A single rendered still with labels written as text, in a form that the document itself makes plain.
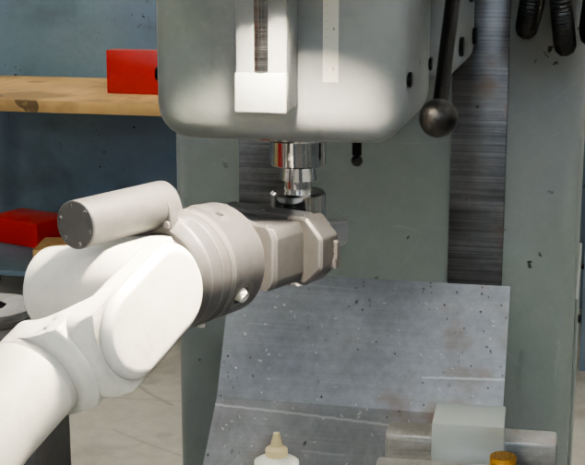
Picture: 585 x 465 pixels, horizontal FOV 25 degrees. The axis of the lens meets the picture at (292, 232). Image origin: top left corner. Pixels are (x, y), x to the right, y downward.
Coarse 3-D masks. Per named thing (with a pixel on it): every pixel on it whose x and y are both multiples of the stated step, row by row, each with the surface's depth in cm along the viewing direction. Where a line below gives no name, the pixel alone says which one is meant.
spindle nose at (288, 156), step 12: (276, 144) 111; (288, 144) 110; (300, 144) 110; (312, 144) 110; (324, 144) 112; (276, 156) 111; (288, 156) 111; (300, 156) 110; (312, 156) 111; (324, 156) 112; (288, 168) 111; (300, 168) 111; (312, 168) 111
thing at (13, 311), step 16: (0, 304) 128; (16, 304) 127; (0, 320) 123; (16, 320) 124; (0, 336) 121; (64, 432) 132; (48, 448) 127; (64, 448) 132; (32, 464) 123; (48, 464) 127; (64, 464) 133
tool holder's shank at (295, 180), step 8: (280, 176) 113; (288, 176) 112; (296, 176) 112; (304, 176) 112; (312, 176) 112; (288, 184) 112; (296, 184) 112; (304, 184) 112; (296, 192) 112; (304, 192) 113
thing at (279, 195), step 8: (272, 192) 113; (280, 192) 113; (288, 192) 113; (312, 192) 113; (320, 192) 113; (272, 200) 113; (280, 200) 112; (288, 200) 111; (296, 200) 111; (304, 200) 111; (312, 200) 112; (320, 200) 112
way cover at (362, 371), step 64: (256, 320) 153; (320, 320) 152; (384, 320) 150; (448, 320) 149; (256, 384) 151; (320, 384) 150; (384, 384) 149; (448, 384) 147; (256, 448) 148; (320, 448) 147; (384, 448) 145
